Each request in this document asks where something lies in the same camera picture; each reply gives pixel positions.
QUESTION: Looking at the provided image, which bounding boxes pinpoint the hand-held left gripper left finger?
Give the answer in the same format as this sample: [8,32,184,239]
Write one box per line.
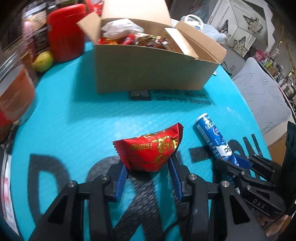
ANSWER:
[29,162,129,241]

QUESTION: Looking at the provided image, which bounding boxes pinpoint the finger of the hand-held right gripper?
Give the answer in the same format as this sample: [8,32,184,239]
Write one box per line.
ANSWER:
[233,153,282,184]
[214,159,251,193]

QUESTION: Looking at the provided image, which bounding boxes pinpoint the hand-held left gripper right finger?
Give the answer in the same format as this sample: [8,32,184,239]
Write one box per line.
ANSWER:
[167,158,270,241]

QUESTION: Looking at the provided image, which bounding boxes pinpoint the red gold snack packet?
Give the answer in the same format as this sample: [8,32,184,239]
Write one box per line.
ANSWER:
[112,122,184,172]

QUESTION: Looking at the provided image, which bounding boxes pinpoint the blue white tube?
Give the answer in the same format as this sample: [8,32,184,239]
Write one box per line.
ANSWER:
[193,113,240,166]

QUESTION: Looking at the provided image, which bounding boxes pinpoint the brown cardboard box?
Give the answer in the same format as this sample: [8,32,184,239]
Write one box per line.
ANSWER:
[76,0,227,94]

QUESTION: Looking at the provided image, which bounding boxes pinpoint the red chips packet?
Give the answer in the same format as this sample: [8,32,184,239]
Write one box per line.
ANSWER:
[98,35,136,45]

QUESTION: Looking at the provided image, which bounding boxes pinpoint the white bread-print snack packet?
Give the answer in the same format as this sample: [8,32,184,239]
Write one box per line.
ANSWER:
[100,19,145,39]

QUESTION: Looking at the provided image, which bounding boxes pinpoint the person's right hand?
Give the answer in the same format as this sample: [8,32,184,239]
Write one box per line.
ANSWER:
[255,214,292,237]

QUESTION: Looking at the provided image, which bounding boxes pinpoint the large brown carton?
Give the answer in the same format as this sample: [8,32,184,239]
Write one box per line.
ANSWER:
[268,134,288,149]

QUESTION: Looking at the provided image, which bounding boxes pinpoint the large grey covered chair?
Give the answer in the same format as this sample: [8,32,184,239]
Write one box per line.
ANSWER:
[231,57,293,146]

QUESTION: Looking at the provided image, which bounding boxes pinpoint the teal printed mat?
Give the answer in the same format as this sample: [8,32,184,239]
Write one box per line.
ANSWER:
[10,42,273,241]

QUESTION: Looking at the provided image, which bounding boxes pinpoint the row of shelf bottles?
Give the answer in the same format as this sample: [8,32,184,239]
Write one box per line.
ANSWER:
[253,50,296,98]

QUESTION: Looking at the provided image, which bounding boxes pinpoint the white red-print paper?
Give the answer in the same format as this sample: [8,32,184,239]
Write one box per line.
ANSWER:
[2,153,19,234]

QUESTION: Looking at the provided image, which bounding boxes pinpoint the hanging tote bag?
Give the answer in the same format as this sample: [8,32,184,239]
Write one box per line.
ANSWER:
[232,37,248,56]
[220,20,230,35]

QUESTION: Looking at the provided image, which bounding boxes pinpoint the small grey covered chair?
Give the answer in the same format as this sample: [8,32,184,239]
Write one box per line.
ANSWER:
[203,23,228,43]

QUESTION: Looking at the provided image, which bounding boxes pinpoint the wide jar brown contents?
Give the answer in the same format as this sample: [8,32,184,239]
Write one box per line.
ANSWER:
[0,53,38,127]

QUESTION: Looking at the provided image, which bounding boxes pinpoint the green fruit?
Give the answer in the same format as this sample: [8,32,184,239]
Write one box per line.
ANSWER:
[32,51,54,73]

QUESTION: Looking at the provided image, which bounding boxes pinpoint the cream thermos kettle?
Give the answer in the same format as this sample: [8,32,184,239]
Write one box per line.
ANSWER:
[180,14,204,30]

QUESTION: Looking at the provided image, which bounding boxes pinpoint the red plastic container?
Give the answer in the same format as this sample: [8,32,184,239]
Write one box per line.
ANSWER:
[46,3,86,62]

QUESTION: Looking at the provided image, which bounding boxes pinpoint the pink bottle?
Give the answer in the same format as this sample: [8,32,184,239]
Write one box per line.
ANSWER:
[23,20,37,58]

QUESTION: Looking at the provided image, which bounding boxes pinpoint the star wall decoration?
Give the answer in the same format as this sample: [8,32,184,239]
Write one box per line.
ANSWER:
[243,15,264,33]

